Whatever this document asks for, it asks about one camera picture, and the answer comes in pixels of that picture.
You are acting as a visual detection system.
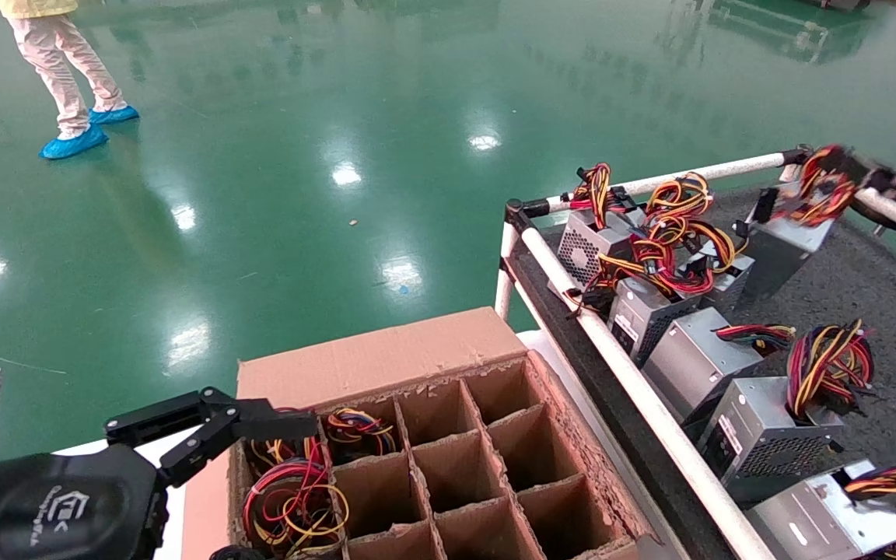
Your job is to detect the brown divided cardboard box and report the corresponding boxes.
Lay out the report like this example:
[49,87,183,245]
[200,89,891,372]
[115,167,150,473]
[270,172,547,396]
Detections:
[182,307,659,560]

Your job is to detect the wire bundles in box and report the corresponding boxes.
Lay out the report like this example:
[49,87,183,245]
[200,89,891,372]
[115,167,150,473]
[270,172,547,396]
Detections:
[242,457,352,559]

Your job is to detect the grey power supply coloured wires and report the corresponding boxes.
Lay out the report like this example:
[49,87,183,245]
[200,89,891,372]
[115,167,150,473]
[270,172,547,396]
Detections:
[698,319,877,485]
[744,459,896,560]
[646,173,756,312]
[582,233,717,368]
[641,307,797,427]
[740,144,865,306]

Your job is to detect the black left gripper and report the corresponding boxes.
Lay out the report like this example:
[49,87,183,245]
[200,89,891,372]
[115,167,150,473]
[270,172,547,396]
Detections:
[0,387,319,560]

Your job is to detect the silver perforated power supply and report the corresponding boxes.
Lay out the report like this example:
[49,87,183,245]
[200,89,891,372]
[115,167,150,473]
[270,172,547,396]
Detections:
[555,162,639,290]

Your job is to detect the black foam cart mat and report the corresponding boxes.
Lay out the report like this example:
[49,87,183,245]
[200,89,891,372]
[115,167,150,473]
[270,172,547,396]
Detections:
[509,187,896,560]

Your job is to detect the person with pink trousers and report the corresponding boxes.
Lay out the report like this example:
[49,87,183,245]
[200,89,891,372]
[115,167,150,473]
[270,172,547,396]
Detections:
[0,0,140,162]

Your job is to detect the white pipe cart frame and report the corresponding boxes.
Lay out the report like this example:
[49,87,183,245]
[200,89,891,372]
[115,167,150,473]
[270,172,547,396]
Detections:
[495,144,896,560]

